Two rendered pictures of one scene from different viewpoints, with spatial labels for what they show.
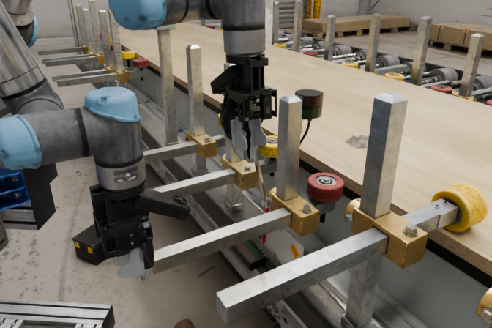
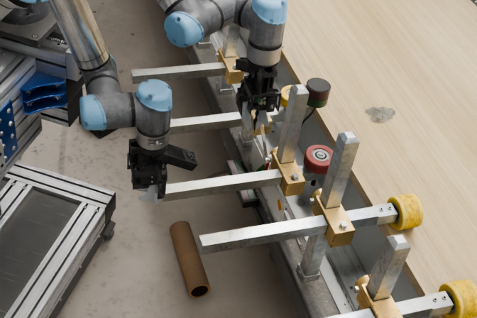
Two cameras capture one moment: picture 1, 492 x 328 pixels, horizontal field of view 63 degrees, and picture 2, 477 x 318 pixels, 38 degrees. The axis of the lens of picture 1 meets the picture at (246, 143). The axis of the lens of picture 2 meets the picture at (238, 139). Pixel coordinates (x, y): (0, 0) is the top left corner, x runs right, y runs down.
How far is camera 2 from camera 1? 92 cm
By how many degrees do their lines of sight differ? 19
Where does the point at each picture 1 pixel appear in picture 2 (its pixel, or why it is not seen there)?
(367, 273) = (316, 241)
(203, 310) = (204, 215)
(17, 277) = not seen: hidden behind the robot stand
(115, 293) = (116, 174)
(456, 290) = not seen: hidden behind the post
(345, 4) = not seen: outside the picture
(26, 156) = (97, 126)
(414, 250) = (341, 238)
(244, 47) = (260, 61)
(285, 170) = (285, 141)
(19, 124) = (96, 106)
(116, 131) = (154, 116)
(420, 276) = (377, 250)
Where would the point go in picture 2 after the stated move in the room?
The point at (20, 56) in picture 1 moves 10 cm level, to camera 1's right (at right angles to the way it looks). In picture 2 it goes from (97, 45) to (142, 56)
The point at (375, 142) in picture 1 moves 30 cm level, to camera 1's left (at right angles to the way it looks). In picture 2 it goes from (334, 161) to (199, 128)
